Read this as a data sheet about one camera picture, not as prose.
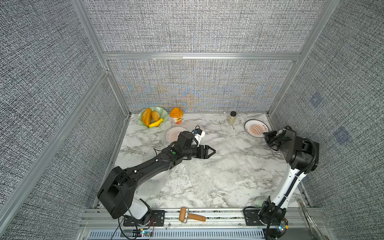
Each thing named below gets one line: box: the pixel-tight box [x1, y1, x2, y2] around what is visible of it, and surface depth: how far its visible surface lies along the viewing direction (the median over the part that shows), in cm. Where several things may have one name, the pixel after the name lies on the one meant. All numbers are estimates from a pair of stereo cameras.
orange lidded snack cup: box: [169, 107, 184, 124], surface depth 111 cm
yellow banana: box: [148, 118, 164, 128], surface depth 109 cm
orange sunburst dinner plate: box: [244, 119, 270, 138], surface depth 112 cm
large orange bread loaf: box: [141, 108, 152, 127], surface depth 108 cm
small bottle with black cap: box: [227, 111, 237, 125], surface depth 109 cm
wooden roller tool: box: [178, 206, 207, 223], surface depth 75 cm
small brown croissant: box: [151, 110, 160, 122], surface depth 112 cm
